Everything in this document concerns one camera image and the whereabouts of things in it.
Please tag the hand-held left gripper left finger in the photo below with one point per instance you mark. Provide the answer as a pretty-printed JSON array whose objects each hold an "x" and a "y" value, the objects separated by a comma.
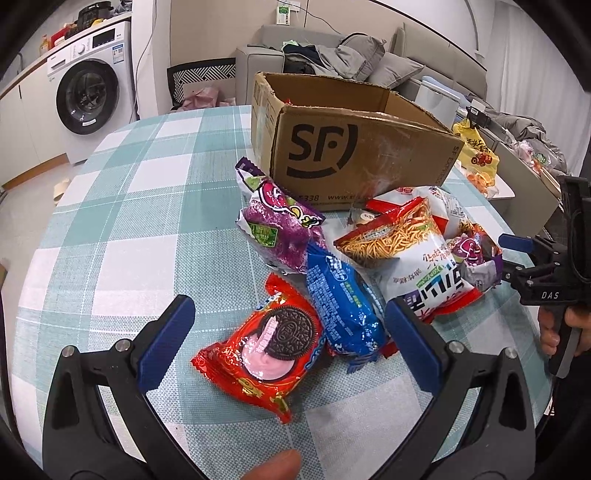
[{"x": 166, "y": 341}]

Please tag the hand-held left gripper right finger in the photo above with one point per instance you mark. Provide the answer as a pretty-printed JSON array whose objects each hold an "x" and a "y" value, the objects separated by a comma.
[{"x": 411, "y": 341}]

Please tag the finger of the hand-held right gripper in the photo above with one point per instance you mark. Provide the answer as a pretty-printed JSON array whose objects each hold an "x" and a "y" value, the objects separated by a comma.
[
  {"x": 513, "y": 272},
  {"x": 512, "y": 241}
]

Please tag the small purple candy packet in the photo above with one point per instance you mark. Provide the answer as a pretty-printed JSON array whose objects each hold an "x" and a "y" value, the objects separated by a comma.
[{"x": 471, "y": 251}]

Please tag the red cookie packet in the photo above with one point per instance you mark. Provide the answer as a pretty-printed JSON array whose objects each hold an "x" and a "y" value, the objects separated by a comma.
[{"x": 240, "y": 355}]

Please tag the red white snack packet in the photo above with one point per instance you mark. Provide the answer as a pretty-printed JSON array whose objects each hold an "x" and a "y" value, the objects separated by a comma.
[{"x": 443, "y": 203}]

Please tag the blue cookie packet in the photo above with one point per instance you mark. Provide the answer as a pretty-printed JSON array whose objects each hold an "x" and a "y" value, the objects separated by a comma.
[{"x": 341, "y": 295}]

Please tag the orange white noodle snack packet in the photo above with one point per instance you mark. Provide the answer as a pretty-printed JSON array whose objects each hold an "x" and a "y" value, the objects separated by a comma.
[{"x": 397, "y": 235}]

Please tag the large purple candy packet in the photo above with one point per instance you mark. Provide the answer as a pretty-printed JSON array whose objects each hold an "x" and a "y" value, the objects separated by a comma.
[{"x": 277, "y": 226}]

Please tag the brown cardboard box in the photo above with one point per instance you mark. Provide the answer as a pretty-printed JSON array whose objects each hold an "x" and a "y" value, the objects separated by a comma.
[{"x": 369, "y": 152}]

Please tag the person's right hand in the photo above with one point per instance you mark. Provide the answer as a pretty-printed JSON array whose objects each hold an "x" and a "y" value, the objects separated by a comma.
[{"x": 549, "y": 337}]

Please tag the person's left hand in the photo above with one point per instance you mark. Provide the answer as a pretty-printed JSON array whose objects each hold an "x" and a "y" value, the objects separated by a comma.
[{"x": 272, "y": 468}]

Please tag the yellow plastic bag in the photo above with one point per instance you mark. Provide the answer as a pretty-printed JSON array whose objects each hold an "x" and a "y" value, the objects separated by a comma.
[{"x": 480, "y": 157}]

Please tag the grey clothes pile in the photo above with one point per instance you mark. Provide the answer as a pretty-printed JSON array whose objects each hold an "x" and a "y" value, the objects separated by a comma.
[{"x": 521, "y": 129}]

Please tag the white storage bin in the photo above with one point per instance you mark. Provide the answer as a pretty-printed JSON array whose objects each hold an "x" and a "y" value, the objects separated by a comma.
[{"x": 438, "y": 101}]

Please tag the beige slipper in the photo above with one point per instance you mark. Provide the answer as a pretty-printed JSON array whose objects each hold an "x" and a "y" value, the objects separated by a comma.
[{"x": 61, "y": 191}]

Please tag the grey cushion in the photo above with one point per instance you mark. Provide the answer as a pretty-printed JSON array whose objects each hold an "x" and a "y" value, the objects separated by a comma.
[{"x": 399, "y": 71}]

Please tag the pink cloth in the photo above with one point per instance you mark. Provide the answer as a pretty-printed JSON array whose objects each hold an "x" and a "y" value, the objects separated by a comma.
[{"x": 203, "y": 99}]

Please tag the white counter cabinet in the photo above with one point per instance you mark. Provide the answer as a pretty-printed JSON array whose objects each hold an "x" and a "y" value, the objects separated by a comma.
[{"x": 27, "y": 138}]

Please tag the white washing machine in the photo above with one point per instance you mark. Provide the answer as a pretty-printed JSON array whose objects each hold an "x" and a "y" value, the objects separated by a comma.
[{"x": 92, "y": 92}]

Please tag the black patterned chair back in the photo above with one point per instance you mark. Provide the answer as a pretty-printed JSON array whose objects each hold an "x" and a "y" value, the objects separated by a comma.
[{"x": 203, "y": 76}]

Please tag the dark clothes pile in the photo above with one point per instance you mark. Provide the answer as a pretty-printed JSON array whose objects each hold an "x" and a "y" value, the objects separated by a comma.
[{"x": 300, "y": 60}]

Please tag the grey sofa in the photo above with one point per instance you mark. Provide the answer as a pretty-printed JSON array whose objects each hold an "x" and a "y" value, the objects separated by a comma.
[{"x": 268, "y": 39}]

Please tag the black pressure cooker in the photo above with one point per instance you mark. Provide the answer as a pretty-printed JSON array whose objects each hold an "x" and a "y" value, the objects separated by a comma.
[{"x": 94, "y": 11}]

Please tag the green labelled wall socket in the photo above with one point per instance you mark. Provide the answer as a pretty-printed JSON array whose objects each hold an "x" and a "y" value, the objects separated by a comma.
[{"x": 284, "y": 14}]

